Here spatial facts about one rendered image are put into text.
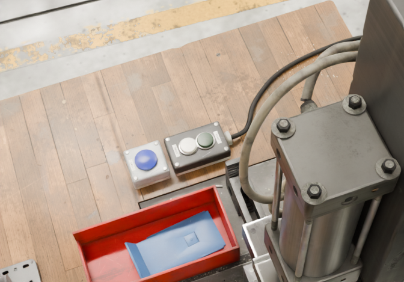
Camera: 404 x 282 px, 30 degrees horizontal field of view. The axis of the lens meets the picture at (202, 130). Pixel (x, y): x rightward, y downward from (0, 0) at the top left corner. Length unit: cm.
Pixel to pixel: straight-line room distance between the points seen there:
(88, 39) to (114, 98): 125
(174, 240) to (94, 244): 14
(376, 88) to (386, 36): 7
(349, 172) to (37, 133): 87
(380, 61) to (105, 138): 84
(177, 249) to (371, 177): 66
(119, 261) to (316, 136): 67
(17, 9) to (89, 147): 148
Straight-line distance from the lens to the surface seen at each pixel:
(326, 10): 156
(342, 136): 69
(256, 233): 104
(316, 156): 68
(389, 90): 65
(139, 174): 133
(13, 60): 270
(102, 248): 131
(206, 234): 129
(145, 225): 131
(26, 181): 140
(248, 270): 119
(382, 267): 85
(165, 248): 129
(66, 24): 274
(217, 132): 135
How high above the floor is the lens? 211
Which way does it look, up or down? 60 degrees down
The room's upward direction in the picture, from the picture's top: 5 degrees counter-clockwise
